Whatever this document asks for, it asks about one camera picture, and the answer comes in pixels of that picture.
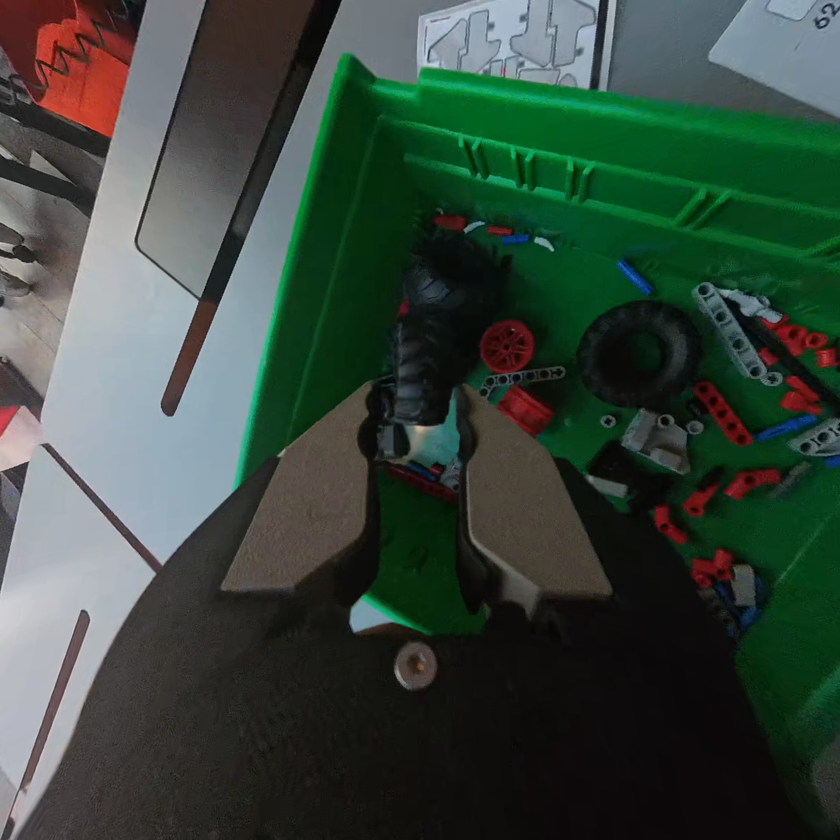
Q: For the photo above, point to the grey curved lego panel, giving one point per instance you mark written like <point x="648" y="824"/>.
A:
<point x="817" y="441"/>

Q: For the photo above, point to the green plastic bin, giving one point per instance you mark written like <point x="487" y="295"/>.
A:
<point x="571" y="289"/>

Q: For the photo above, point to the pile of small lego pieces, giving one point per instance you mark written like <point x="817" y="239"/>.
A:
<point x="635" y="277"/>

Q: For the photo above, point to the thin grey angled lego beam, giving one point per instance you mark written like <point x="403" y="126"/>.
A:
<point x="518" y="379"/>

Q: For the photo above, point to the white instruction booklet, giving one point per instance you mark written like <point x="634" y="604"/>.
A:
<point x="754" y="52"/>

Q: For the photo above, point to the light grey lego bracket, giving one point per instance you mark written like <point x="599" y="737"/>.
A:
<point x="663" y="446"/>

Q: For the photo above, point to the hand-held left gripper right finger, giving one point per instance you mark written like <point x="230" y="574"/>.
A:
<point x="525" y="518"/>

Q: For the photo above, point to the long grey lego beam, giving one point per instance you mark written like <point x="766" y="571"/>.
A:
<point x="725" y="325"/>

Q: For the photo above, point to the red spoked lego wheel hub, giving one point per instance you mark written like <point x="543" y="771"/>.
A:
<point x="506" y="344"/>

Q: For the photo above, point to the white sticker sheet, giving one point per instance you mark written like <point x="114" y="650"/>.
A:
<point x="472" y="39"/>

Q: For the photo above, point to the long black lego axle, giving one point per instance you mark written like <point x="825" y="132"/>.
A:
<point x="778" y="354"/>

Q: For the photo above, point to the red lego wheel rim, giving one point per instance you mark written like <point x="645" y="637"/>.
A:
<point x="525" y="410"/>

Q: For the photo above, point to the red angled lego connector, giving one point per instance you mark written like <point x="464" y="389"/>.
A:
<point x="741" y="484"/>

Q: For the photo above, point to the red lego beam with holes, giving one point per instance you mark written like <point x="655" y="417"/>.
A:
<point x="720" y="412"/>

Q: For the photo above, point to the red box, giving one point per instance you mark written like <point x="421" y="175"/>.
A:
<point x="72" y="65"/>

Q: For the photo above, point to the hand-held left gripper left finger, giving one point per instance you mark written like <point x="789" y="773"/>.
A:
<point x="302" y="505"/>

